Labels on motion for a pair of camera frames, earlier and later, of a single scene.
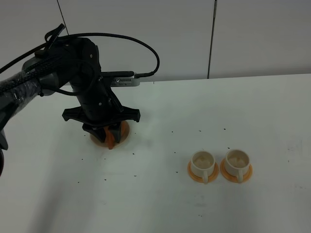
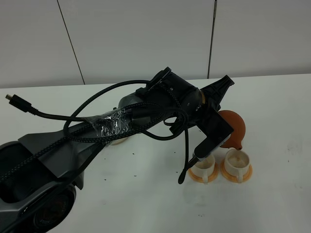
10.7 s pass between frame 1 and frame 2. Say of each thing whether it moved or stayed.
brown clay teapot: moved
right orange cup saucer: stayed
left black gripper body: moved
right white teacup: stayed
